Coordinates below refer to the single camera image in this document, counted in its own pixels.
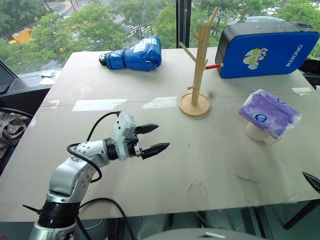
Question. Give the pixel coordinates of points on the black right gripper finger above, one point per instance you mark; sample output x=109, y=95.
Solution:
x=313, y=181

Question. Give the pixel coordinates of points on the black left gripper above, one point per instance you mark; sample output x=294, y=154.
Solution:
x=133, y=142

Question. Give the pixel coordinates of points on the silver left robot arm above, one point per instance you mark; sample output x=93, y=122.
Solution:
x=65, y=172

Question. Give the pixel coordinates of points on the wooden mug tree stand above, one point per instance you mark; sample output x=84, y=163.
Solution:
x=197, y=82

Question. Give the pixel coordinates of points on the white round holder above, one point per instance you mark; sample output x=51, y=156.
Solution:
x=253, y=132

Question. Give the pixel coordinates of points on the black table leg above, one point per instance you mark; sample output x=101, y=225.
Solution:
x=302, y=213

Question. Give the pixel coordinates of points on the short white tape strip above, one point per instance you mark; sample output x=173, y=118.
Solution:
x=160, y=102

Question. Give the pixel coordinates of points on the long white tape strip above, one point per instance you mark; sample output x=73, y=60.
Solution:
x=98, y=105

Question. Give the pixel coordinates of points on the purple tissue pack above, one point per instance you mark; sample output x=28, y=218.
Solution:
x=270, y=112

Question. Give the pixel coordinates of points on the blue boxing glove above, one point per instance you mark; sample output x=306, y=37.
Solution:
x=140, y=57

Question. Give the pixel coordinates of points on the small white tape strip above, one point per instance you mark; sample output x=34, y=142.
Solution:
x=302, y=90

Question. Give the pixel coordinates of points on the plaid cloth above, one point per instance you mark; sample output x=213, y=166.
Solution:
x=12, y=132

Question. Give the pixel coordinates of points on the blue punching pad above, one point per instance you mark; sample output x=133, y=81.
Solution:
x=262, y=50

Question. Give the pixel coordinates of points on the yellow truck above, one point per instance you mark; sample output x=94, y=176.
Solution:
x=22, y=36

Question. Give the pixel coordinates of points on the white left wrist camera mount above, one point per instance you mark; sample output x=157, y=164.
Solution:
x=121, y=130

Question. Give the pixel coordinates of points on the black window post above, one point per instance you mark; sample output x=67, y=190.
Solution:
x=183, y=22

